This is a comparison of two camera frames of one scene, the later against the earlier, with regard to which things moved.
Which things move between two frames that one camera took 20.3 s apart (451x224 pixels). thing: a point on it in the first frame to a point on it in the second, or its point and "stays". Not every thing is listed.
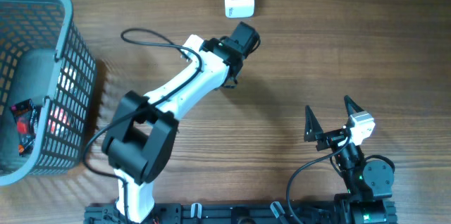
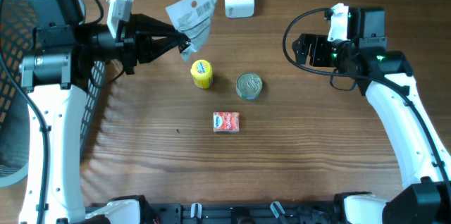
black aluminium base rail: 240,213 stays
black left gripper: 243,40 to 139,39
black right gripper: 313,129 to 318,43
